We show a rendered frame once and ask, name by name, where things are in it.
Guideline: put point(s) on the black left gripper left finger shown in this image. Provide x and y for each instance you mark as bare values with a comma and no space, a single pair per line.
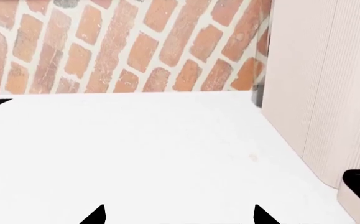
96,217

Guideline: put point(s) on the beige ribbed coffee machine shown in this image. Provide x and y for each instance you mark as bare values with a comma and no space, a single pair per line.
322,93

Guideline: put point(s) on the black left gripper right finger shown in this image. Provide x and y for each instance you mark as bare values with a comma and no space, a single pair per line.
263,217

